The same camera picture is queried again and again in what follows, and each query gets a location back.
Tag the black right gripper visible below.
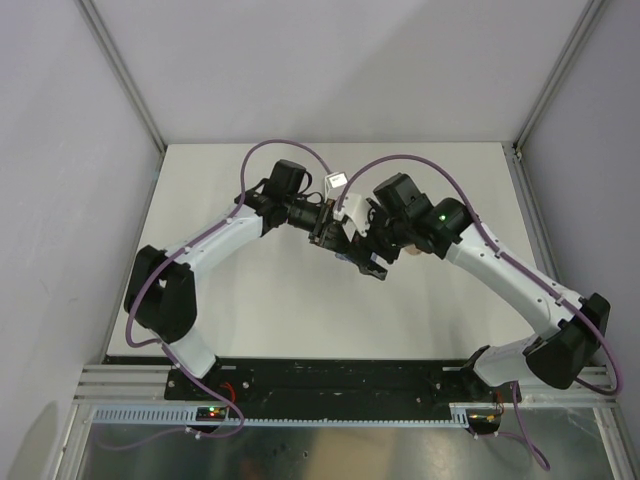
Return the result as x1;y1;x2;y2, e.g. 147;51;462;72
344;198;412;280

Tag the amber pill bottle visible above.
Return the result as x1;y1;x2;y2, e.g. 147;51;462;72
403;245;424;256

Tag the blue weekly pill organizer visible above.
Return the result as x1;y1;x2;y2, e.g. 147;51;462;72
335;253;354;264

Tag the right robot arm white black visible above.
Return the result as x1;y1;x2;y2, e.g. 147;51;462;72
334;173;611;401

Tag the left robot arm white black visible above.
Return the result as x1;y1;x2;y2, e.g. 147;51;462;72
123;160;320;399

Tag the small electronics board with leds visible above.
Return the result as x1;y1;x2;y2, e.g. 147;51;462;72
196;406;227;421

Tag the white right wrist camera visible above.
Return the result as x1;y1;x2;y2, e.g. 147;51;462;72
333;194;371;240

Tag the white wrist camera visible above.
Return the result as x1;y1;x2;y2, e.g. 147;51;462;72
333;194;371;240
323;172;348;200

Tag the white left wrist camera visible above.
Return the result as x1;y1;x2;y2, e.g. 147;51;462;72
323;172;348;200

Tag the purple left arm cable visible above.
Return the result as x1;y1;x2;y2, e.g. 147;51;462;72
94;138;334;449

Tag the white slotted cable duct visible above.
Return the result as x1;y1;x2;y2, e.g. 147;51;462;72
87;399;474;431

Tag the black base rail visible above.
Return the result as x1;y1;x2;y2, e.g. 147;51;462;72
164;357;521;422

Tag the aluminium frame post right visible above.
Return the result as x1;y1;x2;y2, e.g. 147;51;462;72
512;0;609;161

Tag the aluminium frame post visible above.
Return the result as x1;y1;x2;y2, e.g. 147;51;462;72
512;0;609;161
74;0;167;154

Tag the aluminium frame post left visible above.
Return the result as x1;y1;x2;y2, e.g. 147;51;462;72
74;0;167;154

